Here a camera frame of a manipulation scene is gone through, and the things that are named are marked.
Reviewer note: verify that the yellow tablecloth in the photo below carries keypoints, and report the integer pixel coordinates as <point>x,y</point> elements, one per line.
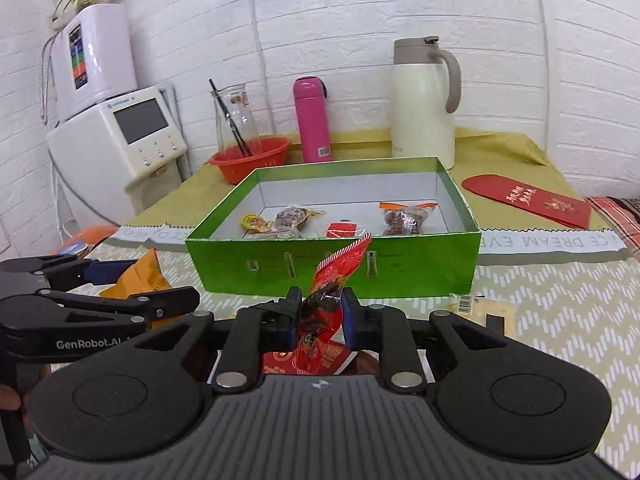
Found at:
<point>500,160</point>

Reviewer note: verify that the red and white round snack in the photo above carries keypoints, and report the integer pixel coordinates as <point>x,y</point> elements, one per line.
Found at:
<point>342,231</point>

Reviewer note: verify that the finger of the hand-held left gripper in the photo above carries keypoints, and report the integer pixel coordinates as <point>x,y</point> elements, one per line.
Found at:
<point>105,270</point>
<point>140,305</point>

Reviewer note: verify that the clear orange-topped snack packet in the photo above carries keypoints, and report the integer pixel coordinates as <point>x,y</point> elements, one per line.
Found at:
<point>405,220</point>

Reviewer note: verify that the brown patterned cloth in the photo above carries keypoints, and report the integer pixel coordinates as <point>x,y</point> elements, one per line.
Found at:
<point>620,220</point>

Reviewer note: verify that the cream thermal jug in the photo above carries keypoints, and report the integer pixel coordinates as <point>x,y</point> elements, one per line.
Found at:
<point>422,105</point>

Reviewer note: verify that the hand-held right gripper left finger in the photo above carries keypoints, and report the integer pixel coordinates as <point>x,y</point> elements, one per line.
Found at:
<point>294,320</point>

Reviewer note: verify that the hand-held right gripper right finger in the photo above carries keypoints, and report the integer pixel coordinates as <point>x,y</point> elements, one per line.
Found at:
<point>350,320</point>

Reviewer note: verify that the white water dispenser with screen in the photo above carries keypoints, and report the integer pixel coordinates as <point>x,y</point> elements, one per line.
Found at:
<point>100,160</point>

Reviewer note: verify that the orange snack packet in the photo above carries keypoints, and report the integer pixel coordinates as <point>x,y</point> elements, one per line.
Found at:
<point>140,280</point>

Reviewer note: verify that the person's left hand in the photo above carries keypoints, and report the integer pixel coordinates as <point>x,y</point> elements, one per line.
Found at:
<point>9,397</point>

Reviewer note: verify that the red plastic basket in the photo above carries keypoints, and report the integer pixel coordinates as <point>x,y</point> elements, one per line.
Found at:
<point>265,160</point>

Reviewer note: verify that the black straw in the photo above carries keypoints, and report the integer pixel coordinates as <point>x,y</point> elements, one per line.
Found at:
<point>239,132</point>

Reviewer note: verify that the orange plastic basin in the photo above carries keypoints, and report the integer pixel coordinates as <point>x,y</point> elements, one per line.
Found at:
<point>95,234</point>

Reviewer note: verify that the pink thermos bottle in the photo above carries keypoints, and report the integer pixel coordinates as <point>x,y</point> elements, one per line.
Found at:
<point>312,120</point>

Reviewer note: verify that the long red snack packet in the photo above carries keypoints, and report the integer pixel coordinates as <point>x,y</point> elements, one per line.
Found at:
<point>325,305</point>

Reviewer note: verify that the white water purifier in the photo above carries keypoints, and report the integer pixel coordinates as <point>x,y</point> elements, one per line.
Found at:
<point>100,60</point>

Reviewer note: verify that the green cardboard box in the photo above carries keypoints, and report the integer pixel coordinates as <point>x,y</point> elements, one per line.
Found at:
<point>400,265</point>

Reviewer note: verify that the zigzag patterned table mat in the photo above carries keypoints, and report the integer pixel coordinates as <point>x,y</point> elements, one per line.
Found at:
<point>560,300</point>

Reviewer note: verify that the flat red snack packet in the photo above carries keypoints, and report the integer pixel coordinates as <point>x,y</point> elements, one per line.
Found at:
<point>277,362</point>

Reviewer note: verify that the clear packet of brown snack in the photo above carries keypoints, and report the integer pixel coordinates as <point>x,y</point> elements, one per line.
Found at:
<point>290,219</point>

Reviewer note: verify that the glass carafe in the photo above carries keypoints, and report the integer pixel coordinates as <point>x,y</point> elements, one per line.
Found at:
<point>227,112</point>
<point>245,115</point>

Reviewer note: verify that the red envelope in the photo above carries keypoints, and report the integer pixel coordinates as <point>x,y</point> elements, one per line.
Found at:
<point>530,197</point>

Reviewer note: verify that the small yellow snack packet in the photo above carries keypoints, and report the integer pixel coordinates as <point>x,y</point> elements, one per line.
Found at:
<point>252,222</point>

